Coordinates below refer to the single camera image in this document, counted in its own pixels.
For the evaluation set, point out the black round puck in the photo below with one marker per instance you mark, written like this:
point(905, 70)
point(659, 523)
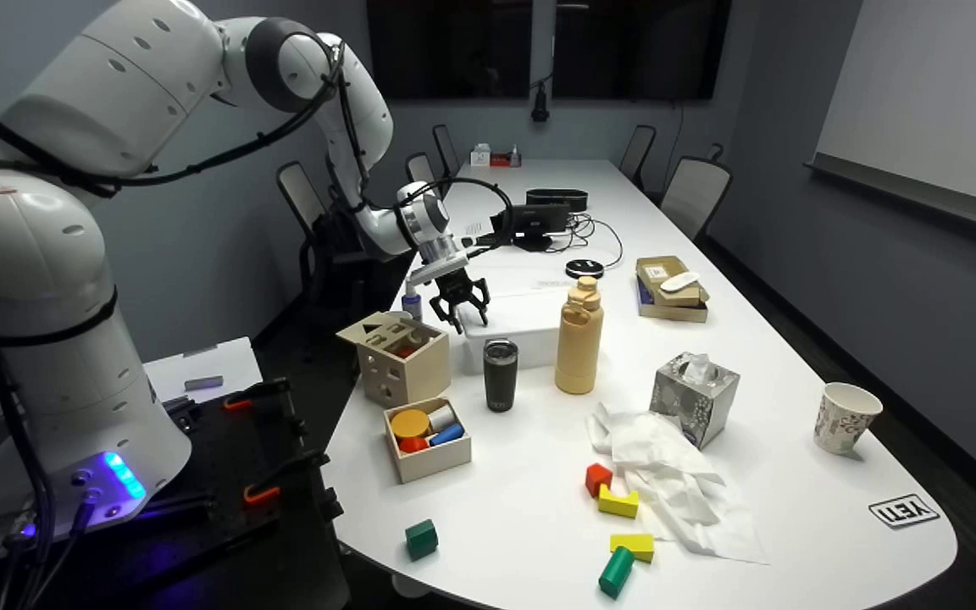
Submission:
point(585, 268)

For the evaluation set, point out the cardboard tray box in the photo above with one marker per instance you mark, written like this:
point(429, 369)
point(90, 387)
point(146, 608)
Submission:
point(669, 294)

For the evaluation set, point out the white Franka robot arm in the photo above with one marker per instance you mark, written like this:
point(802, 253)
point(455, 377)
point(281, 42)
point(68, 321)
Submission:
point(117, 103)

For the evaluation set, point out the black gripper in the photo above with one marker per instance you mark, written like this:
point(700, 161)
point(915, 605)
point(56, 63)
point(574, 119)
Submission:
point(462, 285)

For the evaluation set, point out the white item in cardboard tray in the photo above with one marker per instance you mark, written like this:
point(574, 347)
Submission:
point(680, 282)

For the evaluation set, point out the wooden shape sorter box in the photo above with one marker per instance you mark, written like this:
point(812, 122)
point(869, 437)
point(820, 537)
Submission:
point(395, 356)

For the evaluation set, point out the white crumpled cloth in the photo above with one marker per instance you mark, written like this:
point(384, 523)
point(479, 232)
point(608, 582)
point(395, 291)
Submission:
point(669, 475)

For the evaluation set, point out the black wall monitor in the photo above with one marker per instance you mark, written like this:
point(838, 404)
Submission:
point(455, 44)
point(640, 44)

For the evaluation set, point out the grey chair with backpack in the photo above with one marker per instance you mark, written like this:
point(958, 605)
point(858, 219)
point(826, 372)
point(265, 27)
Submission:
point(302, 198)

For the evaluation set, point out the red block in tray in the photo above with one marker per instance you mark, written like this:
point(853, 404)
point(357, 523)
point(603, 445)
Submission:
point(411, 445)

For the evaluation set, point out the white cylinder block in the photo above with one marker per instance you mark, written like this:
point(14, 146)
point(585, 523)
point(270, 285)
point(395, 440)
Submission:
point(442, 414)

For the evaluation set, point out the black robot cart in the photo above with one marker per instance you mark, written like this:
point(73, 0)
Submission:
point(237, 452)

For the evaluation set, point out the black rectangular device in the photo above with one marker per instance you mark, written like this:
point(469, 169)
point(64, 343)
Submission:
point(557, 201)

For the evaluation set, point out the grey conference chair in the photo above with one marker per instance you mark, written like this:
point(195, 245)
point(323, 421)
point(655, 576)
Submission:
point(634, 154)
point(695, 193)
point(444, 149)
point(418, 168)

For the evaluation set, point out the black tumbler cup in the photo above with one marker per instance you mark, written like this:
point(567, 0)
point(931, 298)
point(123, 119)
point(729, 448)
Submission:
point(499, 377)

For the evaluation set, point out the blue block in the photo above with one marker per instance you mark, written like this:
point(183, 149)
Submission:
point(448, 431)

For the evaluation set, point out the small green wooden block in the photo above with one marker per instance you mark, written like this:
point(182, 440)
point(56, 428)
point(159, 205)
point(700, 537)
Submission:
point(422, 538)

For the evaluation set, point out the white paper sheet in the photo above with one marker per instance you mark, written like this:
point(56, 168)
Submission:
point(212, 361)

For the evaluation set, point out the black white marker sticker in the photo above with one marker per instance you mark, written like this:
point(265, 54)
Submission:
point(903, 509)

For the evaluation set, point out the marble pattern tissue box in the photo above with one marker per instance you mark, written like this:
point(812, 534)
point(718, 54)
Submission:
point(692, 394)

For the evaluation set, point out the small white box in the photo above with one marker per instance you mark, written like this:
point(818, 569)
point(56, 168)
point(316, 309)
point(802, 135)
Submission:
point(479, 155)

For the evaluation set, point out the white paper cup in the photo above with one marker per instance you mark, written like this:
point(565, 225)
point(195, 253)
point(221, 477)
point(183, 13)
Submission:
point(845, 416)

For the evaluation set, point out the black backpack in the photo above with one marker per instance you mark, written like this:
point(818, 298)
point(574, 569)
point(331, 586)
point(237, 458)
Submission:
point(337, 241)

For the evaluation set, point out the tan water bottle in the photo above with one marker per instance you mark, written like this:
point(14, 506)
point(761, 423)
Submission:
point(576, 341)

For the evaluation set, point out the red wooden block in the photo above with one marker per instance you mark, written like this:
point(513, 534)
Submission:
point(598, 477)

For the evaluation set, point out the yellow wooden block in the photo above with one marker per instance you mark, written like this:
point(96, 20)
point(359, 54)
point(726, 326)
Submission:
point(633, 545)
point(619, 503)

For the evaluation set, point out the orange round block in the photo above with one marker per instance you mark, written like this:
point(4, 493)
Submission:
point(409, 423)

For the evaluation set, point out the small wooden block tray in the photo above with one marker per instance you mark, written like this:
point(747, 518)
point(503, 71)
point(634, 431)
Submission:
point(429, 456)

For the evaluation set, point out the white wall whiteboard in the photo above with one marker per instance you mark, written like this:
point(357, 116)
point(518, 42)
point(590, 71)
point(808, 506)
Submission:
point(940, 90)

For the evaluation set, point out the small red box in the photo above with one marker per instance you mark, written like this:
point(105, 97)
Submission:
point(506, 161)

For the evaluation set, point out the long green wooden block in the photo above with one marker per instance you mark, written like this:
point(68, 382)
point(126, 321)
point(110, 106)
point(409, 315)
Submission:
point(614, 573)

